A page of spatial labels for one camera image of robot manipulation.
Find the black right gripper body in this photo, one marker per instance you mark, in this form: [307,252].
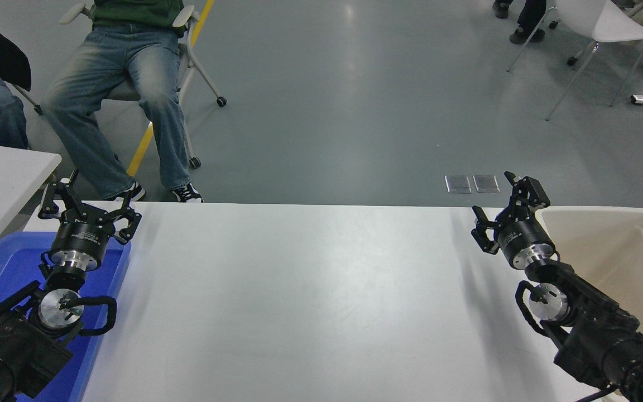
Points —
[522,234]

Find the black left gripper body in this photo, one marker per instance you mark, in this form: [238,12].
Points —
[81,234]

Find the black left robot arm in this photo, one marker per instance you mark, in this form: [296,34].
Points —
[14,346]

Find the metal floor socket plate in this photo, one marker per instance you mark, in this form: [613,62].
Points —
[486,183]
[458,184]

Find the blue plastic tray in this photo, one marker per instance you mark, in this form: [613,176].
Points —
[3,262]

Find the grey chair leg with castor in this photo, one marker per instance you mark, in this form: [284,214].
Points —
[25,97]

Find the large pale plastic bin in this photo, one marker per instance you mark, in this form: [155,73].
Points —
[634,251]

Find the seated person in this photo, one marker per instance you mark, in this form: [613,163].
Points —
[104,72]

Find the rolling chair with armrests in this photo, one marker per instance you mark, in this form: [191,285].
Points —
[201,72]

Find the white shell chair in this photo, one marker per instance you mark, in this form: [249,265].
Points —
[606,22]

